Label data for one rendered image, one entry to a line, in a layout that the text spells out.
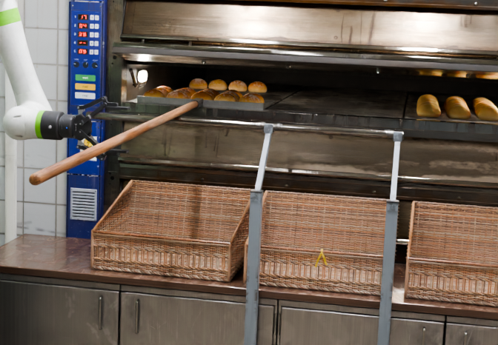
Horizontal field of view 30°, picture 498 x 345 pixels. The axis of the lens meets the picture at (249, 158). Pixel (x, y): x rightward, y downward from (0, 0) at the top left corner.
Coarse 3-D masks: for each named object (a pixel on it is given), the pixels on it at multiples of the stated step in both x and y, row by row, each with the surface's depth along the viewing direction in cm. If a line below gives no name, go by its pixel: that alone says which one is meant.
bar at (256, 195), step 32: (256, 128) 349; (288, 128) 347; (320, 128) 345; (352, 128) 343; (256, 192) 330; (256, 224) 331; (256, 256) 333; (384, 256) 324; (256, 288) 335; (384, 288) 326; (256, 320) 339; (384, 320) 328
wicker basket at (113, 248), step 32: (128, 192) 394; (160, 192) 395; (192, 192) 392; (224, 192) 390; (96, 224) 359; (128, 224) 396; (160, 224) 393; (192, 224) 390; (224, 224) 389; (96, 256) 356; (128, 256) 374; (160, 256) 351; (192, 256) 378; (224, 256) 346
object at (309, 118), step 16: (128, 112) 397; (144, 112) 395; (160, 112) 394; (192, 112) 391; (208, 112) 390; (224, 112) 389; (240, 112) 388; (256, 112) 386; (272, 112) 385; (288, 112) 386; (304, 112) 389; (400, 128) 377; (416, 128) 376; (432, 128) 374; (448, 128) 373; (464, 128) 372; (480, 128) 371; (496, 128) 370
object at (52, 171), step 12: (180, 108) 359; (192, 108) 376; (156, 120) 324; (168, 120) 339; (132, 132) 295; (144, 132) 308; (96, 144) 266; (108, 144) 271; (72, 156) 245; (84, 156) 251; (48, 168) 228; (60, 168) 233; (36, 180) 220
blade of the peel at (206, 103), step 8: (144, 96) 399; (176, 104) 397; (184, 104) 396; (208, 104) 394; (216, 104) 394; (224, 104) 393; (232, 104) 393; (240, 104) 392; (248, 104) 392; (256, 104) 391; (264, 104) 393
